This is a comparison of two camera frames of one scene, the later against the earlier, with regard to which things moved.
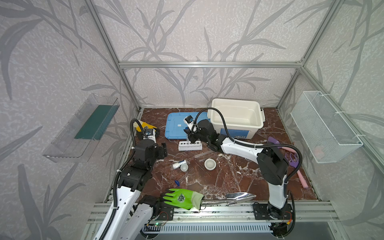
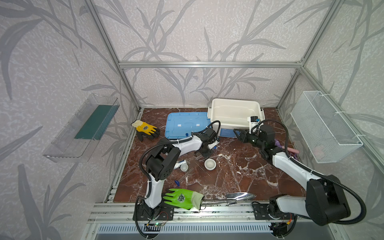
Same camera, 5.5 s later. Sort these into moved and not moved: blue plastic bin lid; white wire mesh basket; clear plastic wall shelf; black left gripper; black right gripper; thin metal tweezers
Moved: black left gripper; black right gripper
Not moved: clear plastic wall shelf; blue plastic bin lid; white wire mesh basket; thin metal tweezers
